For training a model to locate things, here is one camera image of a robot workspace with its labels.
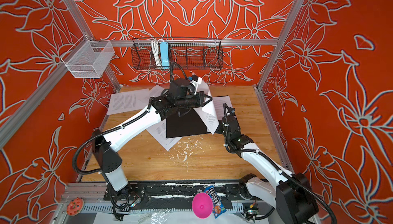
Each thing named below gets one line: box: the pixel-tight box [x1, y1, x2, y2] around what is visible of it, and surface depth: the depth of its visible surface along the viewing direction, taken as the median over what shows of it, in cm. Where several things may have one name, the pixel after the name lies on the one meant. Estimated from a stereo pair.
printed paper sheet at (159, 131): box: [145, 118, 183, 151], surface depth 93 cm
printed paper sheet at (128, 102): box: [106, 88, 150, 116], surface depth 112 cm
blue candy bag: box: [203, 185, 227, 219], surface depth 72 cm
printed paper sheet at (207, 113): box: [192, 77, 220, 135], surface depth 71 cm
